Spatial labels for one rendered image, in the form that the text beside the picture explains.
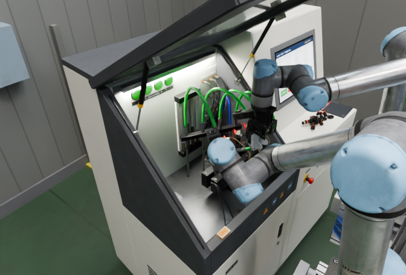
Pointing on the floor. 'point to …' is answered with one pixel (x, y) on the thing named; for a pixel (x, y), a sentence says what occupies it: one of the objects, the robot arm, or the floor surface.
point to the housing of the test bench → (100, 154)
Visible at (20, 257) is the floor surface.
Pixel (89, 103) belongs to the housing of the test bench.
